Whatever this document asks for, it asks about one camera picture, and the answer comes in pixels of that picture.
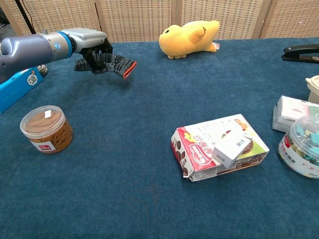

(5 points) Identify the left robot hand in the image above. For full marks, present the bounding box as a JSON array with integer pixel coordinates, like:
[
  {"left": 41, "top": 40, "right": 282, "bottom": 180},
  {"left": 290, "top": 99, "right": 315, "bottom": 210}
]
[{"left": 60, "top": 28, "right": 114, "bottom": 75}]

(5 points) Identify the grey knit glove orange cuff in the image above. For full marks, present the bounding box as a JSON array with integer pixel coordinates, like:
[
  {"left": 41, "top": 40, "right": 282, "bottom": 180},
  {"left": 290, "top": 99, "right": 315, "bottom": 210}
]
[{"left": 74, "top": 51, "right": 138, "bottom": 80}]

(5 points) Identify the woven wooden folding screen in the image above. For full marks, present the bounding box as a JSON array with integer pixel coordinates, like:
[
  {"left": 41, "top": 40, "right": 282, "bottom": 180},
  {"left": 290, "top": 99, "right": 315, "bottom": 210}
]
[{"left": 0, "top": 0, "right": 319, "bottom": 43}]

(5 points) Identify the black tripod pole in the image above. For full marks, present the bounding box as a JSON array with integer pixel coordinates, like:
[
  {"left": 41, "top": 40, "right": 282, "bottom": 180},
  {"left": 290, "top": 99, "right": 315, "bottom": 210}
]
[{"left": 14, "top": 0, "right": 37, "bottom": 35}]

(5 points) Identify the blue cardboard cookie box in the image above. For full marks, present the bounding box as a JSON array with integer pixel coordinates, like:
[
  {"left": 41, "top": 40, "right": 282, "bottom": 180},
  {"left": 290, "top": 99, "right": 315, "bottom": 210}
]
[{"left": 0, "top": 67, "right": 44, "bottom": 115}]

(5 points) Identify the yellow plush toy animal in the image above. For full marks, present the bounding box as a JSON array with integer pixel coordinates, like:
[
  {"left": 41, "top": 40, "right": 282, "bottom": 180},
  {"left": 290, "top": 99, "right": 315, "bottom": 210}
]
[{"left": 159, "top": 20, "right": 221, "bottom": 60}]

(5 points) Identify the clear jar of rubber bands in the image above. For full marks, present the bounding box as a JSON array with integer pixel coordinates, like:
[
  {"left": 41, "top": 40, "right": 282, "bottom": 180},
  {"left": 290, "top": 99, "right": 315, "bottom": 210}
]
[{"left": 19, "top": 105, "right": 74, "bottom": 154}]

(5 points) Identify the red and white snack box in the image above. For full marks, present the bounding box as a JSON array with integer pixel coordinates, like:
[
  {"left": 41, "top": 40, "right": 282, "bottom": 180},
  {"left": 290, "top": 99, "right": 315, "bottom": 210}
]
[{"left": 170, "top": 114, "right": 270, "bottom": 182}]

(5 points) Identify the small white cardboard box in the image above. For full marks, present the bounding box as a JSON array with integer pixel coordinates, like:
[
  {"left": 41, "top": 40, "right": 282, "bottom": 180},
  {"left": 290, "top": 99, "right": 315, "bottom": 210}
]
[{"left": 211, "top": 131, "right": 252, "bottom": 169}]

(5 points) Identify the black stapler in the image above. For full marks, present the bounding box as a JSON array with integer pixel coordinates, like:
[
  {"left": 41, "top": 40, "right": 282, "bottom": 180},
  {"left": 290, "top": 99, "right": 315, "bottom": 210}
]
[{"left": 281, "top": 44, "right": 319, "bottom": 64}]

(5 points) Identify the white tissue pack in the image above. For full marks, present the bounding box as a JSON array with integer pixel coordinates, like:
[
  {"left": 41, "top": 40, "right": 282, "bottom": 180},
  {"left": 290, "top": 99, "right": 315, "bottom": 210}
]
[{"left": 272, "top": 95, "right": 319, "bottom": 133}]

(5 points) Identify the cream plastic container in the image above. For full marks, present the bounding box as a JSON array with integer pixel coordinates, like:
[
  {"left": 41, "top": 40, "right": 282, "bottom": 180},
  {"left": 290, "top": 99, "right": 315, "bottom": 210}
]
[{"left": 305, "top": 75, "right": 319, "bottom": 104}]

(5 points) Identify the clear jar of binder clips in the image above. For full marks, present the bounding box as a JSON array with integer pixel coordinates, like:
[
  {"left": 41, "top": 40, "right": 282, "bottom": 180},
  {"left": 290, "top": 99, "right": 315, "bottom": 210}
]
[{"left": 277, "top": 116, "right": 319, "bottom": 179}]

